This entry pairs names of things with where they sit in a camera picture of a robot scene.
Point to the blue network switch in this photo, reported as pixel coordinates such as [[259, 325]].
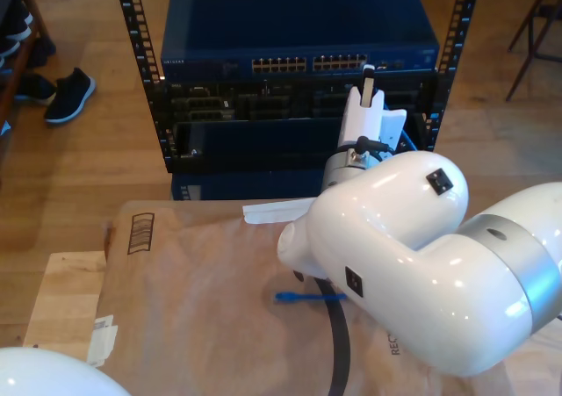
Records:
[[298, 27]]

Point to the brown paper mailer envelope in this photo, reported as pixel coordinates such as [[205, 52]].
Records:
[[197, 304]]

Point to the dark shoe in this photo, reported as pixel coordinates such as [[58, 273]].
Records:
[[41, 51]]

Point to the brown wooden shoe shelf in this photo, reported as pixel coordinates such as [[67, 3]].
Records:
[[33, 1]]

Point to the white tape strip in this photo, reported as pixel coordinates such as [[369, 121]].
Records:
[[272, 211]]

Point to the black rack server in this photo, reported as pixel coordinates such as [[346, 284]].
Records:
[[263, 102]]

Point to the white paper label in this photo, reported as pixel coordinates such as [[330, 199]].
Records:
[[103, 339]]

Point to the black perforated rack post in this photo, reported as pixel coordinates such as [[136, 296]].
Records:
[[140, 49], [456, 40]]

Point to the dark sneaker white sole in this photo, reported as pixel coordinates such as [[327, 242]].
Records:
[[8, 47], [19, 18]]

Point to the black open rack chassis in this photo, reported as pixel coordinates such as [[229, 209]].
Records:
[[263, 139]]

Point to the dark metal chair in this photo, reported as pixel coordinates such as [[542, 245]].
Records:
[[533, 23]]

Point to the dark blue rack unit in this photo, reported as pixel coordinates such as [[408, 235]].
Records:
[[263, 185]]

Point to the black sneaker white sole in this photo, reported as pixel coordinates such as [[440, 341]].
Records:
[[70, 97], [37, 88]]

